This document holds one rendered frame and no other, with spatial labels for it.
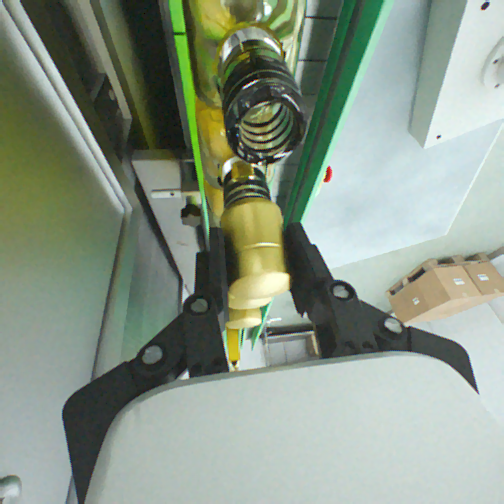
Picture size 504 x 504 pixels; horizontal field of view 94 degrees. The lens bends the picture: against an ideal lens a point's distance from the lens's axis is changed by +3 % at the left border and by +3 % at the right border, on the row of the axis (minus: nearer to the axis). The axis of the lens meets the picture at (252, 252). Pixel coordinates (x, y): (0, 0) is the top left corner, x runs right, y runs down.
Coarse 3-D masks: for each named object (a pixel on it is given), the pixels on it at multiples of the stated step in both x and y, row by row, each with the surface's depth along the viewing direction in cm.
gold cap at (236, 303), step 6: (228, 294) 16; (228, 300) 16; (234, 300) 16; (240, 300) 16; (246, 300) 17; (252, 300) 17; (258, 300) 17; (264, 300) 17; (270, 300) 17; (234, 306) 17; (240, 306) 18; (246, 306) 18; (252, 306) 18; (258, 306) 18
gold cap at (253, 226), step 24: (240, 216) 12; (264, 216) 12; (240, 240) 11; (264, 240) 11; (240, 264) 11; (264, 264) 10; (288, 264) 11; (240, 288) 11; (264, 288) 12; (288, 288) 12
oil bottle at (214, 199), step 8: (208, 184) 19; (208, 192) 19; (216, 192) 19; (208, 200) 19; (216, 200) 19; (208, 208) 20; (216, 208) 19; (208, 216) 21; (216, 216) 20; (216, 224) 20
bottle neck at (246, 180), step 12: (228, 168) 14; (240, 168) 14; (252, 168) 14; (264, 168) 15; (228, 180) 14; (240, 180) 13; (252, 180) 13; (264, 180) 14; (228, 192) 14; (240, 192) 13; (252, 192) 13; (264, 192) 13; (228, 204) 13
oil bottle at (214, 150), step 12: (204, 108) 14; (204, 120) 14; (216, 120) 14; (204, 132) 14; (216, 132) 14; (204, 144) 15; (216, 144) 14; (204, 156) 15; (216, 156) 15; (228, 156) 15; (204, 168) 16; (216, 168) 15; (216, 180) 16
